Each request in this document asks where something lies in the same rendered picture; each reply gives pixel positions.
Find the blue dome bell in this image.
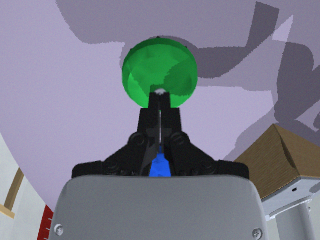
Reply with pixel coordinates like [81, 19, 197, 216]
[149, 143, 171, 176]

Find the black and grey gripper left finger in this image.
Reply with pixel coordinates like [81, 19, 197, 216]
[71, 92, 160, 179]

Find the green dome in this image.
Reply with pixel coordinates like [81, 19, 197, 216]
[122, 36, 198, 109]

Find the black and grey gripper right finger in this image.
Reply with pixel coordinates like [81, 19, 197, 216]
[160, 92, 249, 180]

